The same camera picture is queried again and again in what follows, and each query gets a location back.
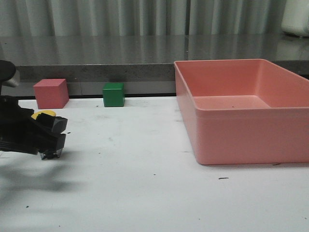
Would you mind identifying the green cube block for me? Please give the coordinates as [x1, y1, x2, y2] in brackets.
[102, 82, 125, 107]

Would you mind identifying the pink plastic bin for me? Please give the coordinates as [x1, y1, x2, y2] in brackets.
[174, 59, 309, 165]

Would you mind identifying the pink cube block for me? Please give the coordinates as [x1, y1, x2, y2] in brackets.
[33, 79, 69, 109]

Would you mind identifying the yellow mushroom push button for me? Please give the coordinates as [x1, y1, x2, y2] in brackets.
[31, 110, 64, 160]

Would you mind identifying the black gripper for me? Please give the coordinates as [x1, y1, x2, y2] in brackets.
[0, 96, 68, 155]

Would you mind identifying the white appliance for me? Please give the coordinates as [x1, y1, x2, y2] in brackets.
[281, 0, 309, 37]

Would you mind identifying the dark grey counter shelf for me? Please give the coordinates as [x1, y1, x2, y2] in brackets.
[0, 33, 309, 98]

